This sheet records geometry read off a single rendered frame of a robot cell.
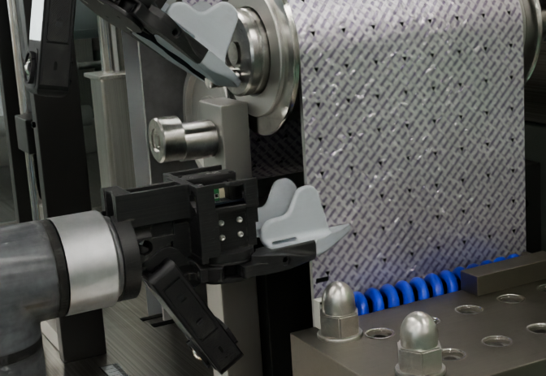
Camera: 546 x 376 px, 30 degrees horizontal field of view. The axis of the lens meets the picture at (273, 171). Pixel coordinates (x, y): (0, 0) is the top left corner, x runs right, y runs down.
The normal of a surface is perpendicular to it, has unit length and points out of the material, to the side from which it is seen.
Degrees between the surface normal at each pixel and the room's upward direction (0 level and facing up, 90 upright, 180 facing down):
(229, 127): 90
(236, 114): 90
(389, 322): 0
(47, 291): 99
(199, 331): 93
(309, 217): 90
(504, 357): 0
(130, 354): 0
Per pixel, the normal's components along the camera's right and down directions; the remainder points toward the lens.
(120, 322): -0.07, -0.98
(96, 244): 0.37, -0.33
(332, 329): -0.54, 0.21
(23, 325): 0.84, 0.05
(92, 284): 0.47, 0.33
